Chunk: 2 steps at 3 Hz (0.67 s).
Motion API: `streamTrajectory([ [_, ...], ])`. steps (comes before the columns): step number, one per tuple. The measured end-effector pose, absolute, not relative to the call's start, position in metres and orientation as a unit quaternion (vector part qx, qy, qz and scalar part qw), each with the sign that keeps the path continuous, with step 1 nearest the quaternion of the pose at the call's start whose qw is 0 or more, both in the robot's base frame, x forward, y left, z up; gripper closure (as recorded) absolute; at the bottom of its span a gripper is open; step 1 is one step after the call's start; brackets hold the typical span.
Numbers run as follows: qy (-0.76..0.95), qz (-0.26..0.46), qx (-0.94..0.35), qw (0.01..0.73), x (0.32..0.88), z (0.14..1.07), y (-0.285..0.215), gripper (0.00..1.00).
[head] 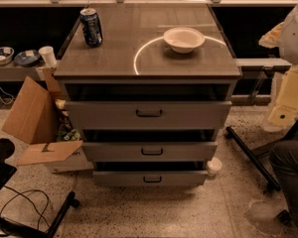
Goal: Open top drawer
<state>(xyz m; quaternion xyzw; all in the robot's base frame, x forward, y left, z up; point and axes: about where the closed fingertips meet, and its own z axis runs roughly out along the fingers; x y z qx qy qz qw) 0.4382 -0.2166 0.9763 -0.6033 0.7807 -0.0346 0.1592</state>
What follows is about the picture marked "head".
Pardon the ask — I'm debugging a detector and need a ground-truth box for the grey top drawer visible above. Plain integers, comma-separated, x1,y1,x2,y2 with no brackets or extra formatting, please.
66,101,231,130

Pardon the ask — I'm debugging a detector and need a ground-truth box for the grey drawer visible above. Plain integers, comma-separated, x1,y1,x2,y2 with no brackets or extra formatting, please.
82,142,218,162
93,171,208,186
66,101,231,130

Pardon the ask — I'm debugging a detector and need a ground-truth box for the grey drawer cabinet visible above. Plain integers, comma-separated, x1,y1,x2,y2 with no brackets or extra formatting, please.
53,2,243,188

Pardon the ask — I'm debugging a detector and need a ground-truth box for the grey middle drawer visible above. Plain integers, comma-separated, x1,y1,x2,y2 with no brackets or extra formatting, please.
82,142,218,162

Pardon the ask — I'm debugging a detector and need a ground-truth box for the grey bottom drawer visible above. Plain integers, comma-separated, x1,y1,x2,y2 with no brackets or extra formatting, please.
93,171,208,186

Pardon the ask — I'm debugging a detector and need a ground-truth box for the white paper bowl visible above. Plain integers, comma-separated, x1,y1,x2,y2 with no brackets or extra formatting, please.
163,27,206,54

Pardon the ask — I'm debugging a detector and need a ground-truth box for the white cup on floor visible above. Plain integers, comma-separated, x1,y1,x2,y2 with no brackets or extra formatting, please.
207,157,223,177

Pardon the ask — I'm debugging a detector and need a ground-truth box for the blue soda can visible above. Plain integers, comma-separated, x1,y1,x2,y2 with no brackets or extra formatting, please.
79,8,103,48

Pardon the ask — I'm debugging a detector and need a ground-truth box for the black stand leg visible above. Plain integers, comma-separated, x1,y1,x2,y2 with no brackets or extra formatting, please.
225,119,298,191

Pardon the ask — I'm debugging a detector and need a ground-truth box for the brown cardboard box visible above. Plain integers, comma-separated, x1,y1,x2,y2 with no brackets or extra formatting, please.
2,68,93,173

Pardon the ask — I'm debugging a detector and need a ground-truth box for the white paper cup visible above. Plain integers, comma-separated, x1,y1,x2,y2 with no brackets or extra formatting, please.
39,46,57,67

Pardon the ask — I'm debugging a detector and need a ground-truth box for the blue patterned bowl right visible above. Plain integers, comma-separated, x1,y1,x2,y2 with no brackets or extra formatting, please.
14,50,41,67

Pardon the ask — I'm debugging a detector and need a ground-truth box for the blue patterned bowl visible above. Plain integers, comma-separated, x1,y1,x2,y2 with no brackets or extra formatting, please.
14,50,41,67
0,47,14,65

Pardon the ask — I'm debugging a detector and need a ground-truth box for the grey low bench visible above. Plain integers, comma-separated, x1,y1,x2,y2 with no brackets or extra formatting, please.
0,60,48,82

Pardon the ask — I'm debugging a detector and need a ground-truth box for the person in dark trousers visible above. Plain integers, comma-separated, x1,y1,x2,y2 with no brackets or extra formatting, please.
269,140,298,229

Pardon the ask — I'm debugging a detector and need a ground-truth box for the clear plastic cup on floor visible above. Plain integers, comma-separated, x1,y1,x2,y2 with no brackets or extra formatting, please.
244,200,282,236

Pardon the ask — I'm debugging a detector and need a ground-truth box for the blue patterned bowl left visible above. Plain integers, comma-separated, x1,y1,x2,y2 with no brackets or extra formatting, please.
0,47,14,65

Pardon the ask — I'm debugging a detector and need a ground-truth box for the black chair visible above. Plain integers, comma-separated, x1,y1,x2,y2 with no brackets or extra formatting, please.
0,138,79,238

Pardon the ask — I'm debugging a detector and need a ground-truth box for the yellow white robot part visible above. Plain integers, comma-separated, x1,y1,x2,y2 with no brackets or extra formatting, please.
258,0,298,133

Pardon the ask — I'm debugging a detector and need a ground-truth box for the black cable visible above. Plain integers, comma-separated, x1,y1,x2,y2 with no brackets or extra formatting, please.
0,183,52,231

